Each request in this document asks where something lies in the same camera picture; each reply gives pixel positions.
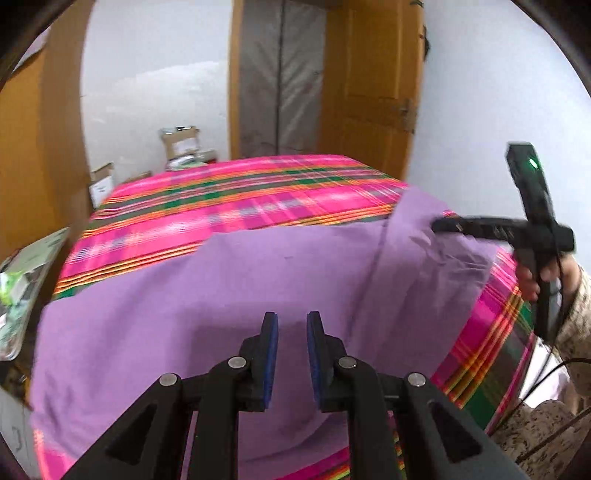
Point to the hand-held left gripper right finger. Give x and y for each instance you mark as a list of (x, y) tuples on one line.
[(314, 350)]

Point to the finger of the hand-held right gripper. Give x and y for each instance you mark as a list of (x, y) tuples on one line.
[(461, 225)]

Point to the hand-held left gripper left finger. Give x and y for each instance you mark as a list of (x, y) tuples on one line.
[(272, 350)]

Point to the purple pants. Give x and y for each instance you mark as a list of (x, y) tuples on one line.
[(184, 295)]

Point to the person's right forearm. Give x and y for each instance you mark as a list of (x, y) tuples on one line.
[(577, 323)]

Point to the person's right hand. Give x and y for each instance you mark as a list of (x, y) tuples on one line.
[(526, 284)]

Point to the metal door lock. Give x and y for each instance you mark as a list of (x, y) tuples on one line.
[(407, 115)]

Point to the pink plaid bed sheet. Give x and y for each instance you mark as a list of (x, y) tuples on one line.
[(231, 198)]

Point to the wooden door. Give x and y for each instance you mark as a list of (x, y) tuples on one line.
[(369, 69)]

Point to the person's beige patterned clothing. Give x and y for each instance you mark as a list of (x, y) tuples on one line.
[(535, 434)]

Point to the brown cardboard box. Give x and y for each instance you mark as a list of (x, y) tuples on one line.
[(182, 145)]

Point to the grey doorway curtain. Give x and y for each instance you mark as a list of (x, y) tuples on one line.
[(281, 83)]

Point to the white cardboard box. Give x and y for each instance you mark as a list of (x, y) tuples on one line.
[(101, 187)]

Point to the wooden door frame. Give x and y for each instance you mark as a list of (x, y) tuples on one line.
[(235, 83)]

